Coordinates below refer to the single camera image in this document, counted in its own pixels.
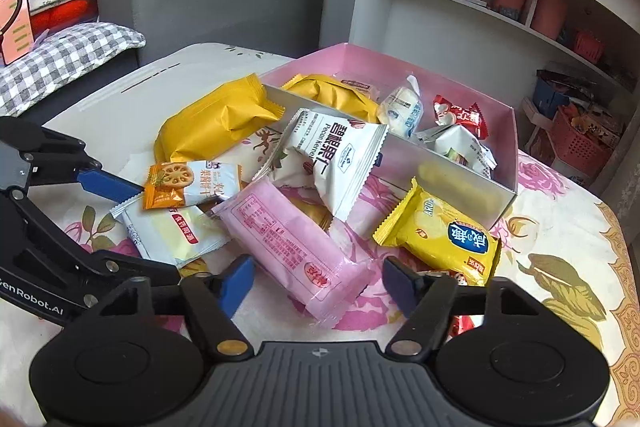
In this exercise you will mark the large pink basket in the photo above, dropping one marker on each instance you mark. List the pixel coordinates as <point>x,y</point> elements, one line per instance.
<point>580,147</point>

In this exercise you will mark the pink tray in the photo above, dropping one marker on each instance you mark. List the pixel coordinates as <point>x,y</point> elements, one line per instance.
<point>532,112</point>

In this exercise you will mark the pale floral curtain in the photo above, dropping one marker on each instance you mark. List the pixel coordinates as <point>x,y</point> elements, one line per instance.
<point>625,177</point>

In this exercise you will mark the white packet with black text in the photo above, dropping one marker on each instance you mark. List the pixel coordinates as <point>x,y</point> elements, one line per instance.
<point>460,144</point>

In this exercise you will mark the small white snack packet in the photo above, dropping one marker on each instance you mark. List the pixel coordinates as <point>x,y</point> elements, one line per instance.
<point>400,107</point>

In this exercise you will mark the white red-label snack packet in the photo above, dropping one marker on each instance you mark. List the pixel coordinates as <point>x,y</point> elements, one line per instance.
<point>357,87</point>

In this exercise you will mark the pink snack packet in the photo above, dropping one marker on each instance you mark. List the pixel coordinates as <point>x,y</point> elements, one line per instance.
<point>290,247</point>

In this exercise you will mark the yellow biscuit packet blue label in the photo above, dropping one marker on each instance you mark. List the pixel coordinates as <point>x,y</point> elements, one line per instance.
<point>425,232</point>

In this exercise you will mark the pile of colourful packages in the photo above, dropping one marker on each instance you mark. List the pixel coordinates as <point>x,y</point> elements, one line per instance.
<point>590,127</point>

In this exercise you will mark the red folded cloth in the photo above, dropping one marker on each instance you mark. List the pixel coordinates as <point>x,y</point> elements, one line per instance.
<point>65,14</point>

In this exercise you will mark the white pale-yellow snack packet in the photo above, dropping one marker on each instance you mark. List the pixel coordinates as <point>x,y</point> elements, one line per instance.
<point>165,232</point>

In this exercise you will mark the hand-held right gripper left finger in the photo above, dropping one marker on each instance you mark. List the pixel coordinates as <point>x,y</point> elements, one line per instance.
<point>235,287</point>

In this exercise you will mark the white nut snack packet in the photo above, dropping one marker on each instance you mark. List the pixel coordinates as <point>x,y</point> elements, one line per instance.
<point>340,157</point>

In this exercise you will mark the grey checked pillow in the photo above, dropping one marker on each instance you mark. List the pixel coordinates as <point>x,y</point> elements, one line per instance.
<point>65,57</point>

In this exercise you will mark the red snack packet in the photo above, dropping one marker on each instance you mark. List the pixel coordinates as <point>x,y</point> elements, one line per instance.
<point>460,114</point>
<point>462,324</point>

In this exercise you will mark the pink paper card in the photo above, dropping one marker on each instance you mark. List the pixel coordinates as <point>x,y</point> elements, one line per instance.
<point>17,32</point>

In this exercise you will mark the pink cardboard box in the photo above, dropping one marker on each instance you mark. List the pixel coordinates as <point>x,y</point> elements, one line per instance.
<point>400,153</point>

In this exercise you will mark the yellow-orange snack packet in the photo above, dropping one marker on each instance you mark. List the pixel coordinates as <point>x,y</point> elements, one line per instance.
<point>330,97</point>
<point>215,122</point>

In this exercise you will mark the white shelf desk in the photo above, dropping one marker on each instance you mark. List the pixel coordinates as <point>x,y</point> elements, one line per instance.
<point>400,17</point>

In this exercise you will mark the blue box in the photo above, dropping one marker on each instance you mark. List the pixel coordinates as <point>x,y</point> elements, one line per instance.
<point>550,99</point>

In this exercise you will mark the orange-white lotus root packet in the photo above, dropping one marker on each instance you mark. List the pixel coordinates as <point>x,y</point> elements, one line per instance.
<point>170,182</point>

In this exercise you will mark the red basket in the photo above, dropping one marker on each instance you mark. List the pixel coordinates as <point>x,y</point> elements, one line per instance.
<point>590,47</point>

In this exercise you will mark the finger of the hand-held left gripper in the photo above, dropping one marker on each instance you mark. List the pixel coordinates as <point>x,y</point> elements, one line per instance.
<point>125,268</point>
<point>107,184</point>

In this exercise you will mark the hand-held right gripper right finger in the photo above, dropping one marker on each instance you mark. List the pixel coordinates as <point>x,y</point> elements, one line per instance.
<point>402,287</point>

